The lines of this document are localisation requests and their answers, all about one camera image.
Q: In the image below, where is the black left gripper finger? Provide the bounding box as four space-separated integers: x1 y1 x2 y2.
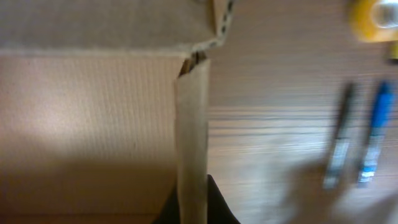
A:
152 174 242 224

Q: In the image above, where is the black ballpoint pen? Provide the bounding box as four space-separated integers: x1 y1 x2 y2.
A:
323 82 357 189

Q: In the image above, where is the brown cardboard box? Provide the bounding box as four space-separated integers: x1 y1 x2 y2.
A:
1 0 234 223

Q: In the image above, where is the yellow tape roll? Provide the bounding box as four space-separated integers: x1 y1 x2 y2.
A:
349 0 397 43

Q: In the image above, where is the blue ballpoint pen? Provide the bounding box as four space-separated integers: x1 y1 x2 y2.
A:
358 80 394 187

